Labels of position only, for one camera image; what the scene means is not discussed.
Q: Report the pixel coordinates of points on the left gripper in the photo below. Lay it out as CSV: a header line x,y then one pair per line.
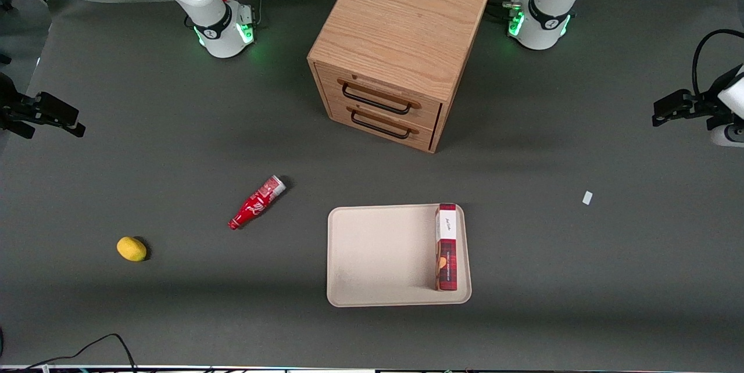
x,y
701,107

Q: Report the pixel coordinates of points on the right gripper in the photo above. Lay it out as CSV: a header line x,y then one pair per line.
x,y
13,110

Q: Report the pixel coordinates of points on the small white paper scrap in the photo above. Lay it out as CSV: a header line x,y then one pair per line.
x,y
587,197

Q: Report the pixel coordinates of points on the wooden drawer front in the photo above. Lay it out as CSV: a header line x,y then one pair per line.
x,y
340,111
427,113

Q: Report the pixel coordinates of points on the yellow lemon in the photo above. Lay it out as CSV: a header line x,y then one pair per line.
x,y
131,248

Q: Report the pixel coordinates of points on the wooden drawer cabinet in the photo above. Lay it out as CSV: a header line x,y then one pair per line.
x,y
401,24

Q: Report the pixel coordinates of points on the red cola bottle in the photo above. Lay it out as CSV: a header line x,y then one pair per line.
x,y
256,203

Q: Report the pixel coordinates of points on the red tartan cookie box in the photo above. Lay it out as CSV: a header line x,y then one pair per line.
x,y
446,262

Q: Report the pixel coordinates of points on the cream rectangular tray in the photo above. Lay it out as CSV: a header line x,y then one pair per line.
x,y
378,257

